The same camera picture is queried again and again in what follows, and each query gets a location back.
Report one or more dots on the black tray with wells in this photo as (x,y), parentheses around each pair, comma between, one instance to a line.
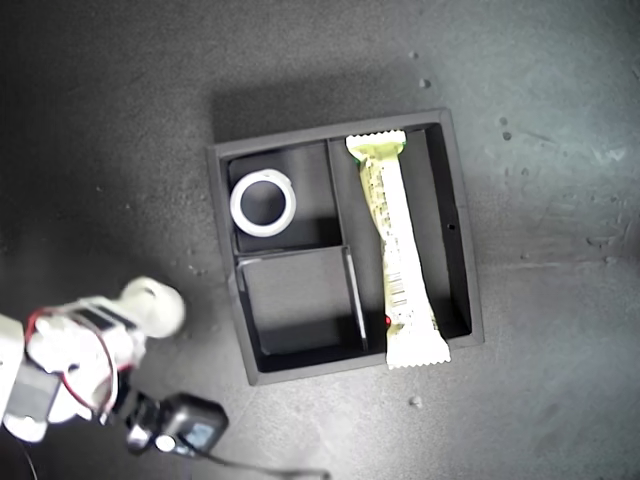
(300,300)

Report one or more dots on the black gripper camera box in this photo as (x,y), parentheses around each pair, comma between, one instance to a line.
(195,420)

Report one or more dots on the yellow-green snack bar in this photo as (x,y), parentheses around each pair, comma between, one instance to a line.
(395,240)

